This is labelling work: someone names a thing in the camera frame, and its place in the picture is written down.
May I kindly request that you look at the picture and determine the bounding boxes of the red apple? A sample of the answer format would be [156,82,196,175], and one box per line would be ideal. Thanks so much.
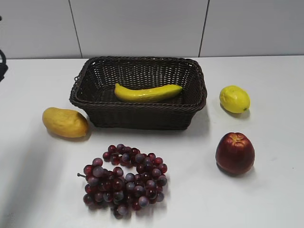
[215,133,255,175]

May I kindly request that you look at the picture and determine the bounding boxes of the dark woven wicker basket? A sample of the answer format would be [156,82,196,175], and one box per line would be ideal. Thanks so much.
[69,56,207,130]

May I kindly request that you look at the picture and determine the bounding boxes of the purple red grape bunch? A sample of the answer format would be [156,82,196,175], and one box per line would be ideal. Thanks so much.
[77,144,168,219]

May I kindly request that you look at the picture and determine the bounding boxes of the yellow lemon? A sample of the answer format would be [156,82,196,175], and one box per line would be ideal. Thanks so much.
[219,85,250,114]

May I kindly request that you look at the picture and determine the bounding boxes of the yellow orange mango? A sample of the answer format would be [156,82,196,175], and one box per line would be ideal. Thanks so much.
[42,107,89,138]

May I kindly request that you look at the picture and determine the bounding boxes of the yellow plastic banana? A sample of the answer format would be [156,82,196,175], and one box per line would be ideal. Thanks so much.
[114,83,183,103]

